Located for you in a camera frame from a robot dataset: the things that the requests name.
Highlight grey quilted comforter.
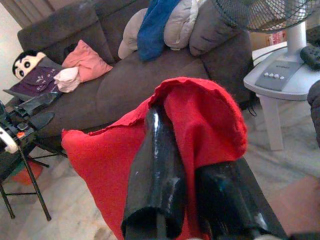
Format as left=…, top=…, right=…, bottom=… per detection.
left=117, top=0, right=200, bottom=60

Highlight grey white table fan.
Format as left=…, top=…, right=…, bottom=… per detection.
left=212, top=0, right=320, bottom=102

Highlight blue towel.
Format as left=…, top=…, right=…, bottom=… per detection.
left=136, top=0, right=182, bottom=62

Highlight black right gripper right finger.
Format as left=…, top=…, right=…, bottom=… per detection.
left=194, top=158, right=288, bottom=240

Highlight brown cardboard box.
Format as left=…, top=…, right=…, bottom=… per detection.
left=249, top=29, right=287, bottom=52

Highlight orange object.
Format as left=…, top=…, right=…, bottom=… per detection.
left=11, top=161, right=43, bottom=186

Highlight black remote control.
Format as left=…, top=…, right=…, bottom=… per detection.
left=299, top=44, right=320, bottom=71

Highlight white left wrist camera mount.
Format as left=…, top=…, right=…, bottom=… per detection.
left=0, top=126, right=20, bottom=154

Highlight black folding stand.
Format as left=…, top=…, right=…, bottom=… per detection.
left=0, top=142, right=68, bottom=222

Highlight pink pillow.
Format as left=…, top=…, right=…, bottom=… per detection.
left=61, top=39, right=114, bottom=83

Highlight dark armchair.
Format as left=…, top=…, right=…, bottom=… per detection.
left=306, top=79, right=320, bottom=148

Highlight purple printed cloth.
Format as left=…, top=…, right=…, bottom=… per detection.
left=2, top=57, right=63, bottom=101

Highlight black power cable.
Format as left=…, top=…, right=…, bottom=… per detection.
left=247, top=99, right=257, bottom=117

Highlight cartoon boy plush toy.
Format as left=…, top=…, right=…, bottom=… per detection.
left=11, top=49, right=47, bottom=81

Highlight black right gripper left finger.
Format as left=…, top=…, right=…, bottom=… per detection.
left=121, top=104, right=187, bottom=240

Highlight white side table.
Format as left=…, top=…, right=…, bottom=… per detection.
left=251, top=41, right=286, bottom=152

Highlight white crumpled cloth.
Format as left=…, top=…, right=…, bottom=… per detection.
left=53, top=66, right=83, bottom=94

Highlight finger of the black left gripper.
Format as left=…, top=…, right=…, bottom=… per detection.
left=14, top=92, right=63, bottom=116
left=27, top=111, right=55, bottom=130

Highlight beige striped curtain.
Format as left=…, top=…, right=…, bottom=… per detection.
left=0, top=0, right=66, bottom=28

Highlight dark brown fabric sofa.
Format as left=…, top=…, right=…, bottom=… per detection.
left=16, top=0, right=255, bottom=151

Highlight red pillow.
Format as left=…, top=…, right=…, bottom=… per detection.
left=61, top=76, right=249, bottom=240

